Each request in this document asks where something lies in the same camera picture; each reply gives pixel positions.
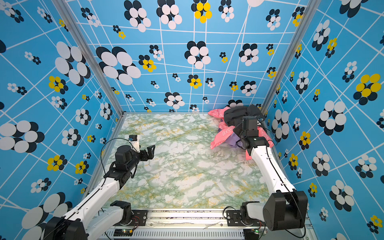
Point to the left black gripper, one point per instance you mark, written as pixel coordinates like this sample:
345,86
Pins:
150,155

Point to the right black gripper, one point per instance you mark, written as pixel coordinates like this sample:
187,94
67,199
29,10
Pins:
238,130

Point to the purple cloth with white text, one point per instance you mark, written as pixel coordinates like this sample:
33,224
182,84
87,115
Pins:
234,141

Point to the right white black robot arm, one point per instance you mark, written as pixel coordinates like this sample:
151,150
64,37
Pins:
286,207

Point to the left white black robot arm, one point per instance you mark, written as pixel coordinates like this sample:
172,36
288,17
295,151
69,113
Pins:
84,221

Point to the black cloth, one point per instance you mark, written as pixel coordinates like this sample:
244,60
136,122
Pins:
234,116

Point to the pink patterned cloth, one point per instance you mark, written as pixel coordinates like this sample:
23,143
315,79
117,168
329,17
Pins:
225,131

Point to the left small circuit board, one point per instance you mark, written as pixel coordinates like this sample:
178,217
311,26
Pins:
123,233

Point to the small circuit board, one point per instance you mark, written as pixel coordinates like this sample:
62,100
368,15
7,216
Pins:
252,234
123,233

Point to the right small circuit board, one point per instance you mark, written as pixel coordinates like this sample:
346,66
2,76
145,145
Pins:
252,234

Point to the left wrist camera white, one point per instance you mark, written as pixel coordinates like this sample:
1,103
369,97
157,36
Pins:
134,140

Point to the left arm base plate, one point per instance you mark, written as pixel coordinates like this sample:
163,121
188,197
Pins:
139,218

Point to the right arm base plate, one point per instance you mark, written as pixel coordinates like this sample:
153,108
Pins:
235,219

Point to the aluminium front rail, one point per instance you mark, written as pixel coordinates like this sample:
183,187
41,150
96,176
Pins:
200,224

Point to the right corner aluminium post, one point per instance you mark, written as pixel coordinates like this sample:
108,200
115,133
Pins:
289,54

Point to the corner aluminium post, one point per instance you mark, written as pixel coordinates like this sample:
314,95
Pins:
289,54
80,40

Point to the left corner aluminium post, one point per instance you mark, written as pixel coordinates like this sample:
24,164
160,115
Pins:
80,40

